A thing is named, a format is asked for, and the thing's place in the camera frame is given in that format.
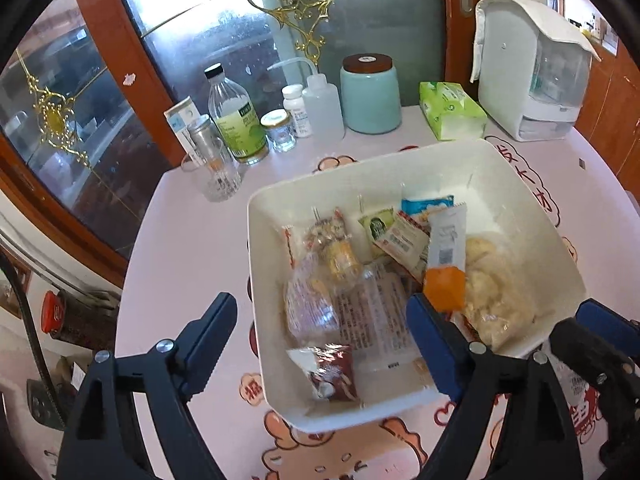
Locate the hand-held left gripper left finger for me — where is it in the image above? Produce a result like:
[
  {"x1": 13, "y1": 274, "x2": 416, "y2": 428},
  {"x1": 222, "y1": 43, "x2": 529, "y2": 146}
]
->
[{"x1": 56, "y1": 291, "x2": 238, "y2": 480}]

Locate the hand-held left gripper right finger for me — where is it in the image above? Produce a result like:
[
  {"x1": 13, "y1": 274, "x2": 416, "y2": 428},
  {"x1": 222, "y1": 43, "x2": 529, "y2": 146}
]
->
[{"x1": 406, "y1": 292, "x2": 583, "y2": 480}]

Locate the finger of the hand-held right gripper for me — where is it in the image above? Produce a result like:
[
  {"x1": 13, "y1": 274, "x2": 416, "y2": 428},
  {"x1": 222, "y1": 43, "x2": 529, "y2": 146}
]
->
[
  {"x1": 549, "y1": 316, "x2": 632, "y2": 387},
  {"x1": 575, "y1": 298, "x2": 640, "y2": 347}
]

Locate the large clear text-printed packet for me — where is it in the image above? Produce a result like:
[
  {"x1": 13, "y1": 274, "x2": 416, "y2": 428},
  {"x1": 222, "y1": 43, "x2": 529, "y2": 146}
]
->
[{"x1": 334, "y1": 260, "x2": 427, "y2": 372}]

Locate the clear crumbly pastry packet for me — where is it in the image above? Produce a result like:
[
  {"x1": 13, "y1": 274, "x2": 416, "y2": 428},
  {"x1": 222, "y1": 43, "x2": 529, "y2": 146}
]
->
[{"x1": 461, "y1": 236, "x2": 539, "y2": 352}]

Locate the white and orange bar packet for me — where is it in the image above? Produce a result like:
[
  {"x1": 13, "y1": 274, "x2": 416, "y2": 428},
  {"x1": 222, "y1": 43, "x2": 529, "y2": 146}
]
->
[{"x1": 423, "y1": 203, "x2": 469, "y2": 314}]

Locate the clear purple print snack packet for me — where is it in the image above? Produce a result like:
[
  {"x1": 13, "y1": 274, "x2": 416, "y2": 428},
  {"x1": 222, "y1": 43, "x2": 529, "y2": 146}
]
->
[{"x1": 284, "y1": 255, "x2": 342, "y2": 347}]

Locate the cream red-edged biscuit packet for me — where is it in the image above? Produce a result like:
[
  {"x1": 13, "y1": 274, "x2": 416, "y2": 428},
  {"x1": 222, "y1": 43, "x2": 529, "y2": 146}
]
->
[{"x1": 372, "y1": 211, "x2": 432, "y2": 282}]

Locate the brown snowflake chocolate packet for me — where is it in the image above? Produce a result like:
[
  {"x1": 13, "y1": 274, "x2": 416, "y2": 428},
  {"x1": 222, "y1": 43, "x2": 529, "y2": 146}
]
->
[{"x1": 286, "y1": 343, "x2": 362, "y2": 402}]

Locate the small yellow snack packet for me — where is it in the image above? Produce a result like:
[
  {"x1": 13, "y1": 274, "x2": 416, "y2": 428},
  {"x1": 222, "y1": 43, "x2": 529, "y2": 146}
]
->
[{"x1": 322, "y1": 240, "x2": 362, "y2": 282}]

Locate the green snack packet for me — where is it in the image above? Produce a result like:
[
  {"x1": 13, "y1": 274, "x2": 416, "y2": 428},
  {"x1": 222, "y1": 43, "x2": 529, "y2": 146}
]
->
[{"x1": 357, "y1": 208, "x2": 397, "y2": 259}]

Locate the blue and white snack packet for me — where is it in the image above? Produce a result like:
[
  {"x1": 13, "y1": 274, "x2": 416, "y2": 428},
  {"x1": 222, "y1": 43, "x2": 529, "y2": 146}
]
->
[{"x1": 400, "y1": 195, "x2": 457, "y2": 224}]

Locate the white plastic bin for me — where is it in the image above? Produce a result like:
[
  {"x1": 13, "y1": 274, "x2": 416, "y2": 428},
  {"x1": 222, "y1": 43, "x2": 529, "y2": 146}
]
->
[{"x1": 247, "y1": 138, "x2": 589, "y2": 434}]

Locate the clear nut snack packet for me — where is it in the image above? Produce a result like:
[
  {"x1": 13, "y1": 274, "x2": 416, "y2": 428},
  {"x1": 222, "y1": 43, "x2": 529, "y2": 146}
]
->
[{"x1": 282, "y1": 207, "x2": 353, "y2": 281}]

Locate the cartoon print tablecloth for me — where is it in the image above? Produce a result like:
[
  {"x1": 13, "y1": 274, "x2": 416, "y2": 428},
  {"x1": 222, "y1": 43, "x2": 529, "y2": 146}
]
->
[{"x1": 112, "y1": 105, "x2": 640, "y2": 480}]

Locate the jar with red lid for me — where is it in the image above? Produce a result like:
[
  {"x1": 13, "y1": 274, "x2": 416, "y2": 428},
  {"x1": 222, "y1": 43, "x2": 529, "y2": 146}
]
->
[{"x1": 41, "y1": 289, "x2": 120, "y2": 352}]

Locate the cut glass cup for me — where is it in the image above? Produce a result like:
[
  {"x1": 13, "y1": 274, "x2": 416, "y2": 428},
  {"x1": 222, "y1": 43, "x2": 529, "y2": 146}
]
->
[{"x1": 181, "y1": 139, "x2": 244, "y2": 204}]

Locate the wooden cabinet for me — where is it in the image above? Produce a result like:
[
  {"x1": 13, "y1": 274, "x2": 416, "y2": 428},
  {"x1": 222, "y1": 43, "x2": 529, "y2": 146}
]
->
[{"x1": 545, "y1": 0, "x2": 640, "y2": 196}]

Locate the silver tin can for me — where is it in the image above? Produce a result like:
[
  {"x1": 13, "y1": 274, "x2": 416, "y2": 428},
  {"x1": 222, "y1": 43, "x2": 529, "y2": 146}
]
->
[{"x1": 186, "y1": 114, "x2": 227, "y2": 162}]

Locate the glass bottle with green label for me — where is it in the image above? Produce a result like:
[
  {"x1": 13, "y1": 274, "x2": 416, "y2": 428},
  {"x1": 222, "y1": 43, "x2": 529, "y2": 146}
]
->
[{"x1": 203, "y1": 63, "x2": 271, "y2": 165}]

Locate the small glass jar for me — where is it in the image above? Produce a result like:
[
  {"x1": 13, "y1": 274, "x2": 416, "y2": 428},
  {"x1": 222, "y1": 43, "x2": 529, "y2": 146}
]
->
[{"x1": 260, "y1": 109, "x2": 297, "y2": 154}]

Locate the white and blue carton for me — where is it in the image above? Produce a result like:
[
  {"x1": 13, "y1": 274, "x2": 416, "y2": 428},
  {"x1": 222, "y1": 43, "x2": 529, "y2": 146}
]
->
[{"x1": 163, "y1": 95, "x2": 202, "y2": 157}]

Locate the green tissue pack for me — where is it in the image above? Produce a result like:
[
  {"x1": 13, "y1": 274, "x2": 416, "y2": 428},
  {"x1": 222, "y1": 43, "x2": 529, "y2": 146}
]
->
[{"x1": 418, "y1": 81, "x2": 489, "y2": 142}]

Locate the white pill bottle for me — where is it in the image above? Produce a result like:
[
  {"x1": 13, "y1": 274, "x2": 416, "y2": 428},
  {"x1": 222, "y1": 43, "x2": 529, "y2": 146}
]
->
[{"x1": 281, "y1": 84, "x2": 314, "y2": 139}]

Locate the white countertop appliance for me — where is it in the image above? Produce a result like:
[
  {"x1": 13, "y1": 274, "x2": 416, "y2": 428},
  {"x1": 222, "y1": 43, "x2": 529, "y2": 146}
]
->
[{"x1": 476, "y1": 10, "x2": 594, "y2": 142}]

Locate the clear squeeze wash bottle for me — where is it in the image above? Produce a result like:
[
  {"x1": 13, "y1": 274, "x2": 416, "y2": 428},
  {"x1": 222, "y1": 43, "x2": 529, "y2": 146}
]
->
[{"x1": 266, "y1": 57, "x2": 346, "y2": 142}]

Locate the teal canister with brown lid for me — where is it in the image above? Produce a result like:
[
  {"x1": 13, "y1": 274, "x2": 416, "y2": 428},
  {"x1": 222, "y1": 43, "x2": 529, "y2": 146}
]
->
[{"x1": 339, "y1": 53, "x2": 404, "y2": 135}]

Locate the small gold door ornament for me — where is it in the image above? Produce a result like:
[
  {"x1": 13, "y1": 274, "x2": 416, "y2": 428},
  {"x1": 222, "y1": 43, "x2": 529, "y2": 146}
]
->
[{"x1": 19, "y1": 71, "x2": 92, "y2": 162}]

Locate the white cloth cover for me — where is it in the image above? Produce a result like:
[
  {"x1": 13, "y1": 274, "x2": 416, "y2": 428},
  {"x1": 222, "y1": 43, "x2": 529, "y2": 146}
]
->
[{"x1": 469, "y1": 0, "x2": 602, "y2": 84}]

